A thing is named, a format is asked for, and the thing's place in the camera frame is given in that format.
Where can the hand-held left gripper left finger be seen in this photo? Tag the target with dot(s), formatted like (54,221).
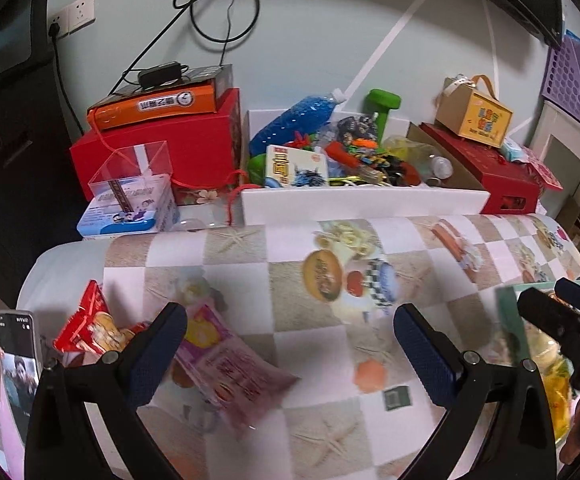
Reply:
(157,345)

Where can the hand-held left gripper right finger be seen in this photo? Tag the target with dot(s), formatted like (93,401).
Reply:
(419,350)

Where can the yellow bread packet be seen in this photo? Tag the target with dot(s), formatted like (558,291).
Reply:
(557,390)

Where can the red snack packet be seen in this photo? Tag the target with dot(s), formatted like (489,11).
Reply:
(95,325)

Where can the pink snack packet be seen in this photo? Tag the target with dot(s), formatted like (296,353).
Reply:
(230,375)

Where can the teal-edged white board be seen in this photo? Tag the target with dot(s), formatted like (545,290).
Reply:
(507,320)

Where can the person's right hand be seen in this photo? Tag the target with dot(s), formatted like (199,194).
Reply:
(578,425)

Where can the small dark square card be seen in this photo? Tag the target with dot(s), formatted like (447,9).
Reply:
(396,399)

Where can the blue white box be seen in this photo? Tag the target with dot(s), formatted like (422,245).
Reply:
(130,212)

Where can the pink red patterned box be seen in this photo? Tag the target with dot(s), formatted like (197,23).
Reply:
(544,172)

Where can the smartphone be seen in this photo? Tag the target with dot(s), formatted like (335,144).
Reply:
(17,375)

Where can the white foam box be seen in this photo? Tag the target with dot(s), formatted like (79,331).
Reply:
(359,205)

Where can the white shelf unit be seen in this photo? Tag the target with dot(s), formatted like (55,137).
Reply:
(564,140)

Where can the tissue pack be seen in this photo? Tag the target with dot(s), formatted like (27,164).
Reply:
(513,151)

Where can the clear plastic box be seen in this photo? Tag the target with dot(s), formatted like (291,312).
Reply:
(130,170)

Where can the clear plastic bottle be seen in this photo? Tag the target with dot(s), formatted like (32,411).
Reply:
(424,157)

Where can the pile of colourful toys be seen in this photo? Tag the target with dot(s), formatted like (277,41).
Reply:
(364,155)

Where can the yellow toy box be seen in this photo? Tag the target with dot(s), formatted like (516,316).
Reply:
(295,165)

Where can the purple perforated basket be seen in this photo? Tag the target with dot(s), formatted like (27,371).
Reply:
(574,75)

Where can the orange box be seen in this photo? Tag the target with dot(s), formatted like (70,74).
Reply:
(155,107)

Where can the green dumbbell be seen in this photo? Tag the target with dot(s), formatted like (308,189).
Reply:
(383,107)

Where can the black cabinet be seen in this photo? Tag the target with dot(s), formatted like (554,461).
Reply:
(15,135)

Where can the blue bead bottle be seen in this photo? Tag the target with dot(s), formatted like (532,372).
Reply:
(290,120)

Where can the black power adapter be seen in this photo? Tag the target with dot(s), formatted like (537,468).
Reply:
(160,74)

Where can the wall socket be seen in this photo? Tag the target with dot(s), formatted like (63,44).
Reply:
(72,12)

